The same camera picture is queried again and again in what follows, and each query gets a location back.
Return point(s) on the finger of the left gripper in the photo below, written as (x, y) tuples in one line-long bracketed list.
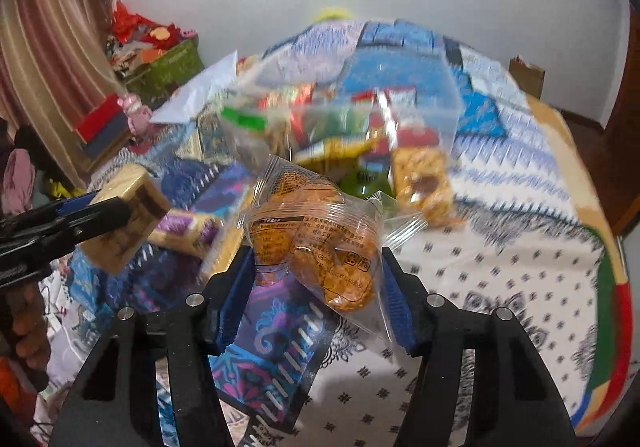
[(72, 205)]

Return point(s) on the brown wooden door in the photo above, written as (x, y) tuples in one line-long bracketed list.
[(622, 139)]

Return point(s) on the beige cracker pack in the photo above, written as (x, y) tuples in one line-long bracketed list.
[(129, 206)]

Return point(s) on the patchwork patterned bed cover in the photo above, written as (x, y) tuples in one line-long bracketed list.
[(406, 262)]

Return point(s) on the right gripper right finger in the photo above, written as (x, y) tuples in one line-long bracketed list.
[(514, 399)]

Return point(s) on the left hand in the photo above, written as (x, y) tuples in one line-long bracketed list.
[(30, 325)]

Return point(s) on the green zip snack bag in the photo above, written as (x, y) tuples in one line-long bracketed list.
[(252, 138)]

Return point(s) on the long brown wafer pack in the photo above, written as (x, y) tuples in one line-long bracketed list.
[(187, 232)]

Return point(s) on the puffed rice snack pack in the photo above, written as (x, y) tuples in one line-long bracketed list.
[(420, 182)]

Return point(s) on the pink rabbit toy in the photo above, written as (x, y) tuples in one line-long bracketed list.
[(138, 115)]

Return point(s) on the red box on shelf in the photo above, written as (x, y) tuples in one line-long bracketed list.
[(102, 127)]

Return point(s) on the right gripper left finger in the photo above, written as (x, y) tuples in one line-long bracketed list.
[(113, 401)]

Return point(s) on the clear orange snack packet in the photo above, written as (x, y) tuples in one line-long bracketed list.
[(301, 225)]

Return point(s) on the yellow curved cushion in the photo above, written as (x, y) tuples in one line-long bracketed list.
[(333, 14)]

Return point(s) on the white plastic bag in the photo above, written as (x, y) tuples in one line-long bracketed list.
[(187, 102)]

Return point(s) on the striped brown curtain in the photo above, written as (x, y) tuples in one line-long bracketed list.
[(54, 72)]

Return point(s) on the clear plastic storage bin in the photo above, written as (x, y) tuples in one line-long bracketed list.
[(333, 114)]

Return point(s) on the cardboard box on floor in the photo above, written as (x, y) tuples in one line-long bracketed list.
[(530, 78)]

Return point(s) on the yellow snack packet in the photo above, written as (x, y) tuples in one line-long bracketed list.
[(335, 148)]

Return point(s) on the green storage box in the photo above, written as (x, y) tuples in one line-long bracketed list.
[(155, 82)]

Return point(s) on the orange red snack packet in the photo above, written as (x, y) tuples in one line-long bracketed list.
[(281, 115)]

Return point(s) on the red snack bag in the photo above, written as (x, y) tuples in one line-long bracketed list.
[(395, 112)]

